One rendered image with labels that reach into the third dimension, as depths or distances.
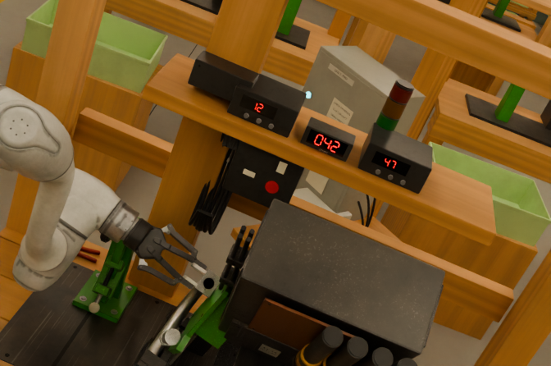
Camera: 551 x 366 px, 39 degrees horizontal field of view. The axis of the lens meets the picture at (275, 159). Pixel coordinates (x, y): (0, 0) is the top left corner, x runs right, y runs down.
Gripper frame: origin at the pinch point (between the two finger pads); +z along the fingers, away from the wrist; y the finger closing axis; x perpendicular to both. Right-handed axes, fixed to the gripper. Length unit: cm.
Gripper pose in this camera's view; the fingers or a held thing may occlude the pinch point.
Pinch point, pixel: (199, 278)
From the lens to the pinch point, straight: 190.9
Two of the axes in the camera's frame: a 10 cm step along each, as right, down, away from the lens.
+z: 8.0, 5.9, 1.0
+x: -2.6, 1.9, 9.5
